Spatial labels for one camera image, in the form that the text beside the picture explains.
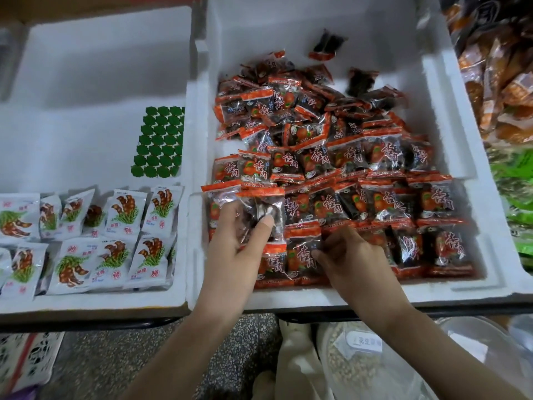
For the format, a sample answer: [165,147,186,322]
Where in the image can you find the person's right hand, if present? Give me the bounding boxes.
[310,224,416,328]

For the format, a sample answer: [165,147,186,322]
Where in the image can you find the person's left hand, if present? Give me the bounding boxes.
[193,199,276,332]

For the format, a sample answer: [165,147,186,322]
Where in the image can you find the dark red snack packet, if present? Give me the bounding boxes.
[200,179,244,242]
[240,187,288,243]

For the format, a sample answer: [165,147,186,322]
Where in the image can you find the pile of dark red packets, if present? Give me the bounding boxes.
[200,29,477,290]

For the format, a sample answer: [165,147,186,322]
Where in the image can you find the pile of white printed packets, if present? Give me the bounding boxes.
[0,186,186,298]

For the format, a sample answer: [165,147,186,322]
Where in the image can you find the pile of green packets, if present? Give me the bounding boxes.
[491,149,533,272]

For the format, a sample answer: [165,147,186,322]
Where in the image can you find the pile of brown packets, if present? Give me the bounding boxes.
[445,0,533,151]

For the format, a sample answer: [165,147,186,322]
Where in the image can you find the person's right forearm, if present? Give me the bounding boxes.
[375,304,530,400]

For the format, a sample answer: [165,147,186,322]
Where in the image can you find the person's beige trousers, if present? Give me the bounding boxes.
[273,319,336,400]

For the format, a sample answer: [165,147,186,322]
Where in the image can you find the person's left white shoe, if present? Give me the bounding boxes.
[250,371,278,400]

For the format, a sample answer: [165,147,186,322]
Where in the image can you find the clear round plastic tub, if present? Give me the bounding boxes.
[316,321,434,400]

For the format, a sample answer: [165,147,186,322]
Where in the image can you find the green leaf-pattern sheet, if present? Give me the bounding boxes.
[130,106,186,180]

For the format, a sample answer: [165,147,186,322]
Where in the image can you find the white red printed carton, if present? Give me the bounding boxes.
[0,331,66,395]

